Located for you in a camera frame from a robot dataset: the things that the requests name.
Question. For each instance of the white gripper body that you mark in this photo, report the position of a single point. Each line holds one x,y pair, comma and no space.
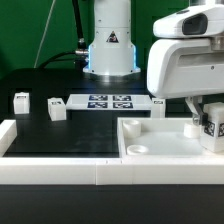
188,57

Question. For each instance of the white square tabletop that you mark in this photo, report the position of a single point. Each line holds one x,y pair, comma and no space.
167,137

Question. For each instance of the white marker base plate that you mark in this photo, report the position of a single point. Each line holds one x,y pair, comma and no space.
108,102

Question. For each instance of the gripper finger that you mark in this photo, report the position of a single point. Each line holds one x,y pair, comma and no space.
193,102

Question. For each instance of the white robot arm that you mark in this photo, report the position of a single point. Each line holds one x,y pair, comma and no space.
112,55

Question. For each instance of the white U-shaped fence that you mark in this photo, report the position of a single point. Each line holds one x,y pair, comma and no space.
104,171

